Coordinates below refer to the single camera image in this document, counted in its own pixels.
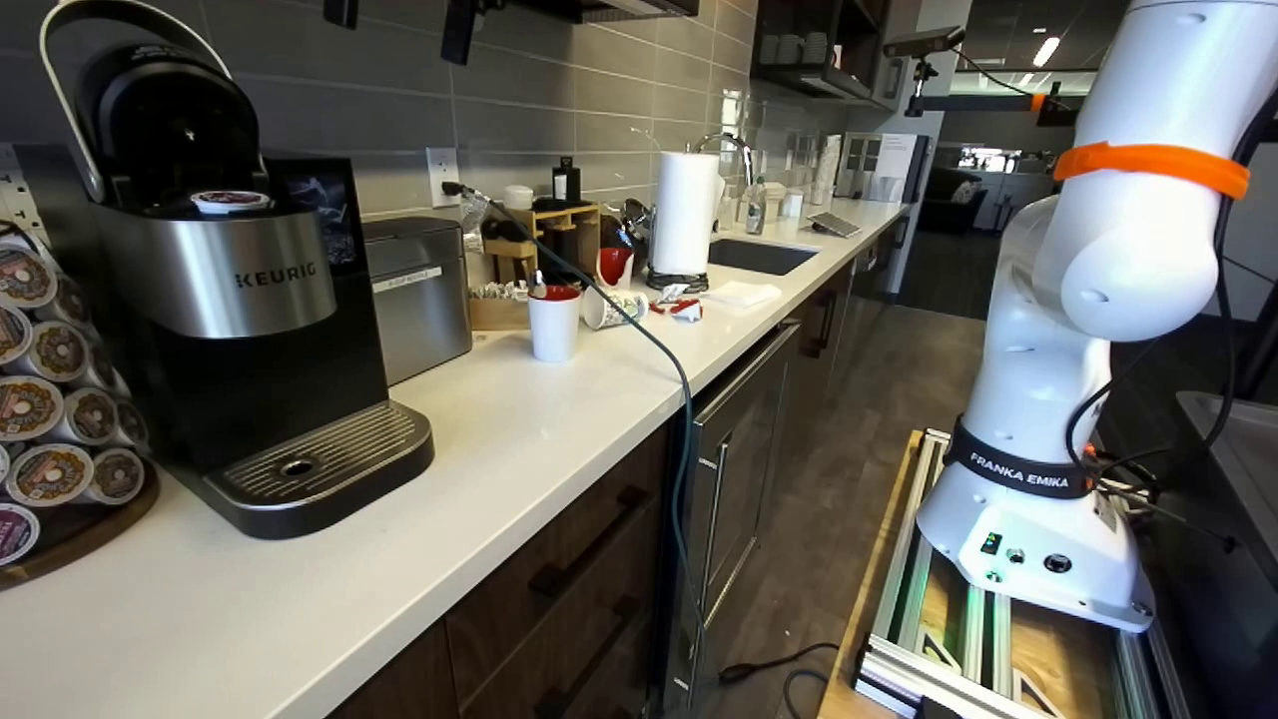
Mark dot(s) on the patterned white paper cup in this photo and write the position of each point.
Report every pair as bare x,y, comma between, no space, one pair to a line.
614,310

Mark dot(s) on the dark wooden base cabinets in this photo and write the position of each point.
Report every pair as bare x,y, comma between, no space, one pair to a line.
560,602

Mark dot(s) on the white paper towel roll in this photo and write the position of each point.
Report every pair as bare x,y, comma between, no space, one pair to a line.
684,213

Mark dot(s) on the coffee pod carousel rack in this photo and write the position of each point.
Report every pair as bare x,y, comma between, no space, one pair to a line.
55,401

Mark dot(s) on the dark kitchen sink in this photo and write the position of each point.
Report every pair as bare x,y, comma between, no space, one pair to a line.
761,256

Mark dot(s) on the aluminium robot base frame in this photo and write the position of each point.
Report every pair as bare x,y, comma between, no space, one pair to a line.
958,642

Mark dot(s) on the broken white mug red inside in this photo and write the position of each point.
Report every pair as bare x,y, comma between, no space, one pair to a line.
618,265

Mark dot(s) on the dark wall shelf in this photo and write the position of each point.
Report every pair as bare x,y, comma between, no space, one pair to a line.
811,53

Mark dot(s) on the black cylindrical container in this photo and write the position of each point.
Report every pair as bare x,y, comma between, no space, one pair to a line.
570,181

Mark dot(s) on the black silver Keurig coffee maker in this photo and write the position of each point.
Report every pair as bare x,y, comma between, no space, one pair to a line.
254,362

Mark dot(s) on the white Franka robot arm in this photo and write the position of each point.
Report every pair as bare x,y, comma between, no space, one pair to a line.
1064,265

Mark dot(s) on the white wall outlet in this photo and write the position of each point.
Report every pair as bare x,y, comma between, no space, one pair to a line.
441,164

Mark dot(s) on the wooden condiment organizer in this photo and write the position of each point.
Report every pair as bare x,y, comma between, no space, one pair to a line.
560,225

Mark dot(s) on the upright white mug red inside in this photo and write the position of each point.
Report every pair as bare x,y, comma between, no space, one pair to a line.
551,327

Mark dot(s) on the stainless steel pod recycle bin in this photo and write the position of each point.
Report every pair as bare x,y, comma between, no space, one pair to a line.
419,302

